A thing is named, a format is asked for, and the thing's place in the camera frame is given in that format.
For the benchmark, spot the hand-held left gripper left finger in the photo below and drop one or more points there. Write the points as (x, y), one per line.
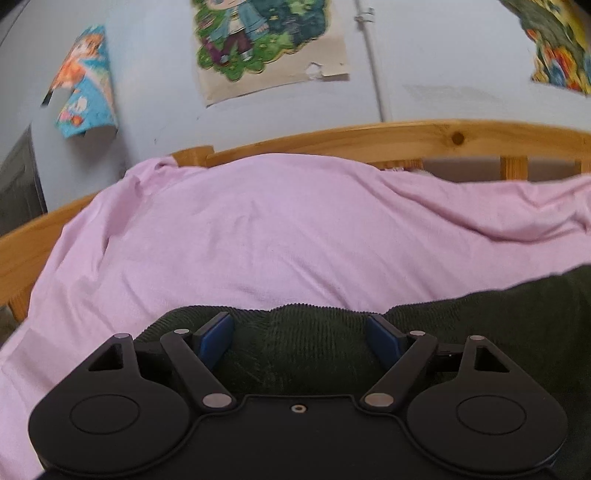
(214, 339)

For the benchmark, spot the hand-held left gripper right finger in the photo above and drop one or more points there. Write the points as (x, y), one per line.
(383, 341)

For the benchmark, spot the pink bed sheet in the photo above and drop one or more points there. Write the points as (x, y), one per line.
(277, 230)

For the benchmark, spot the dark cabinet door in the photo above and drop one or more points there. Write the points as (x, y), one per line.
(21, 184)

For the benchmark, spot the wooden bed frame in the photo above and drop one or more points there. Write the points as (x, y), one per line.
(27, 244)

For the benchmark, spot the white wall pipe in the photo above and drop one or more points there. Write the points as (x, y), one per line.
(374, 60)

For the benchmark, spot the small curled cartoon wall poster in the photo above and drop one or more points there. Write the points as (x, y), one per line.
(85, 87)

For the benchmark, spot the blond cartoon figure wall poster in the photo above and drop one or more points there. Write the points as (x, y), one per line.
(263, 41)

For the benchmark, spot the colourful landscape wall poster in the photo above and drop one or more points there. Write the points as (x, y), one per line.
(561, 50)

